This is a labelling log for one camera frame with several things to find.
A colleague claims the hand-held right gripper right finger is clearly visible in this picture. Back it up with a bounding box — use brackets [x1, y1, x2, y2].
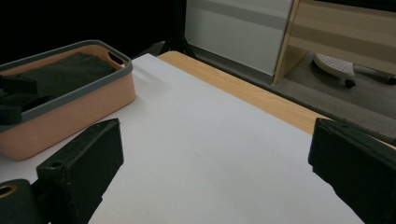
[307, 117, 396, 224]

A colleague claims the light wooden desk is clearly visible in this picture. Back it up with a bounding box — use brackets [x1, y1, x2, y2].
[272, 0, 396, 86]

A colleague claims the pink basket with grey rim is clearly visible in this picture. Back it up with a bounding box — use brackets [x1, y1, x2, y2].
[0, 39, 137, 161]

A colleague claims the white cabinet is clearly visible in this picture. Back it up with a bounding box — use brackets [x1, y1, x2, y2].
[184, 0, 294, 77]

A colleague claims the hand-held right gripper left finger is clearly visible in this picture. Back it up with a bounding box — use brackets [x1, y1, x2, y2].
[36, 118, 124, 224]

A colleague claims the black metal frame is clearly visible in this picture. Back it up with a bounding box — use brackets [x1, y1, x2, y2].
[160, 0, 196, 60]

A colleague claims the dark cloth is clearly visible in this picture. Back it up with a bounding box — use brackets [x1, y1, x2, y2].
[0, 51, 117, 114]

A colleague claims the white office chair base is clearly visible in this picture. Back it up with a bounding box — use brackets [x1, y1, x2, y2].
[311, 52, 396, 89]

